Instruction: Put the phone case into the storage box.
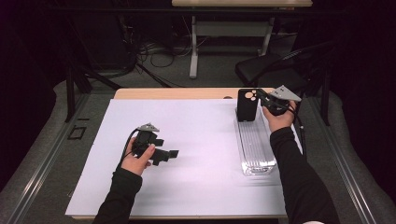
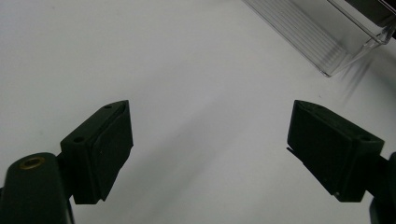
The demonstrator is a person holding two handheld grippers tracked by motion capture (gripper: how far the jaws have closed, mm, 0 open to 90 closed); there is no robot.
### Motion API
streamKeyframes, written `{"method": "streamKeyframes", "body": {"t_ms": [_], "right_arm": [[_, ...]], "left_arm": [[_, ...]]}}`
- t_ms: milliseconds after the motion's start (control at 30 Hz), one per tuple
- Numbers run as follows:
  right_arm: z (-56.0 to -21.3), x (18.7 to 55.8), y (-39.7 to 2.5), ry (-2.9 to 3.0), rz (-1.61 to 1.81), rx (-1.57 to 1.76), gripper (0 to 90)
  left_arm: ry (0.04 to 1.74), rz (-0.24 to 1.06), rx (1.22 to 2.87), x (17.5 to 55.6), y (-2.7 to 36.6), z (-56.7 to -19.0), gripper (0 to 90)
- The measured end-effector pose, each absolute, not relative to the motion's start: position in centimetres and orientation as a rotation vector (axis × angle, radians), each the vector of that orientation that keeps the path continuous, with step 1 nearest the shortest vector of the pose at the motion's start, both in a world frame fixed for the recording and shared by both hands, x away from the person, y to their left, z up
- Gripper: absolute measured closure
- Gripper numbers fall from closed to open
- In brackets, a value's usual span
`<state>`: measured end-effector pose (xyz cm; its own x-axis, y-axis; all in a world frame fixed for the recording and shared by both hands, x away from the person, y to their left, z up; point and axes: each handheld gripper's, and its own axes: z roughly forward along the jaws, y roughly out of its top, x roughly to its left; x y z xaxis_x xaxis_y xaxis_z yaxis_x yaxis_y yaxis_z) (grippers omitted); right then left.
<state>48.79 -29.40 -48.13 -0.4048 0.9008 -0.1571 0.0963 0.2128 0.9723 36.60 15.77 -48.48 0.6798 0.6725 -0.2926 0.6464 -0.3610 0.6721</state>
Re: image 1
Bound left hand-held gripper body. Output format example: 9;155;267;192
132;122;161;157

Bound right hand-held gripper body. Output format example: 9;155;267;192
262;84;303;117

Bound clear plastic package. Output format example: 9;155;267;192
233;118;277;176

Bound person's right hand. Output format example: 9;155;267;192
262;104;297;133

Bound person's left hand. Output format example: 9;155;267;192
120;136;157;176

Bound black chair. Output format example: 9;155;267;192
234;40;335;125

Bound white board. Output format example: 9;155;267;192
64;98;304;217

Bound black metal stand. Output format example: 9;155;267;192
64;12;123;123
319;66;332;127

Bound white-legged wooden desk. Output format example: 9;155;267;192
171;0;313;79

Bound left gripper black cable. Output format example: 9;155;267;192
113;128;140;175

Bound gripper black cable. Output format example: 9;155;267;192
289;101;308;157
113;128;140;175

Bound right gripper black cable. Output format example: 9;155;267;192
289;101;308;157

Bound black floor cables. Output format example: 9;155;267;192
136;34;195;88

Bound grey metal floor rail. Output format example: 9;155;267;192
6;92;92;224
307;96;378;224

